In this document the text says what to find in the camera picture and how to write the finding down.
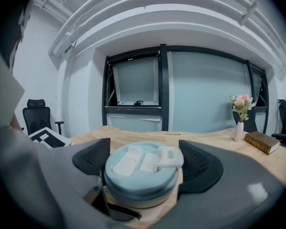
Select cream travel cup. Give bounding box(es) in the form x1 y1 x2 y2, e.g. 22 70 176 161
104 192 179 210

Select black mesh office chair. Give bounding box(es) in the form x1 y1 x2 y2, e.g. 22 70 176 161
22 99 65 137

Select black framed window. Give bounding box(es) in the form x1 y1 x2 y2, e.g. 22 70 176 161
101 43 270 136

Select white ceiling pipes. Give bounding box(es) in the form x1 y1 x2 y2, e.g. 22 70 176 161
28 0 286 81

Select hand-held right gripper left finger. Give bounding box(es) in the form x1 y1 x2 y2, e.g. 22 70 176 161
35 138 124 229

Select person's left forearm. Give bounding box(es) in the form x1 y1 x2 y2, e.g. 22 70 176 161
10 113 25 131

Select person's grey shirt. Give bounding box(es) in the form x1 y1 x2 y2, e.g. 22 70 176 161
0 0 62 229

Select brown hardcover book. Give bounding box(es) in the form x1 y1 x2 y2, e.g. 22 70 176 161
243 131 282 156

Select pink flower bouquet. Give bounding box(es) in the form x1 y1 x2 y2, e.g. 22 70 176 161
229 94 257 123

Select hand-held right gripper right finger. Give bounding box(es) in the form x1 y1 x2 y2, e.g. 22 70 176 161
154 139 286 229

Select pink vase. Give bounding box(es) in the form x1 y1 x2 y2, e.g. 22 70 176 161
233 121 245 143

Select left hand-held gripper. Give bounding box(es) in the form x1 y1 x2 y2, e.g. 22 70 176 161
28 126 72 149

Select light blue travel cup lid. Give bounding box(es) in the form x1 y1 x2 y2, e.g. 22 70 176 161
102 141 184 204

